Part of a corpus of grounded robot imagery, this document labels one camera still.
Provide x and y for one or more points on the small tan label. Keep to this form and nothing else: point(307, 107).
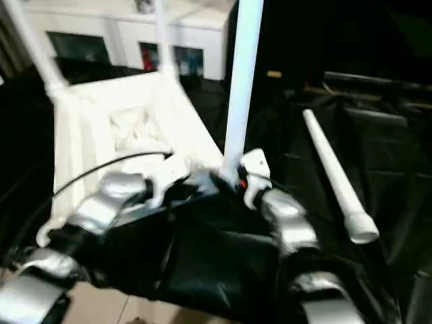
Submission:
point(274, 73)

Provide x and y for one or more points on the black glossy mat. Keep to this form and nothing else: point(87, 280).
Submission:
point(219, 253)

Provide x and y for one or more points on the white plastic table leg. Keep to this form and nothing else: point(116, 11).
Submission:
point(330, 162)
point(241, 74)
point(163, 33)
point(37, 44)

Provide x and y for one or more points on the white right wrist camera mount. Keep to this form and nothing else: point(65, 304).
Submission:
point(258, 162)

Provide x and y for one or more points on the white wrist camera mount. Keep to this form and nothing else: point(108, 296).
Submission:
point(168, 168)
point(258, 162)

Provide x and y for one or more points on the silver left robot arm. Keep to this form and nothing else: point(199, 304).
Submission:
point(101, 206)

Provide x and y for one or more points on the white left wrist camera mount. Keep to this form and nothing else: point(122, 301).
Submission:
point(168, 168)

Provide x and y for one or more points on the dark robot foot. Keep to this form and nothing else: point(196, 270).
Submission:
point(136, 320)

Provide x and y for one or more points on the white cabinet with glass doors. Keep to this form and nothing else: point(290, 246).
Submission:
point(118, 27)

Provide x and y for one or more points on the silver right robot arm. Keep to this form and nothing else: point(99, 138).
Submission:
point(290, 216)

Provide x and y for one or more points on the long black bar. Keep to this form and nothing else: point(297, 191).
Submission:
point(371, 81)

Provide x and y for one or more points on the white plastic table top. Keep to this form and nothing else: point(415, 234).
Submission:
point(101, 98)

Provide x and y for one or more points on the grey curtain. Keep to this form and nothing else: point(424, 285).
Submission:
point(10, 44)

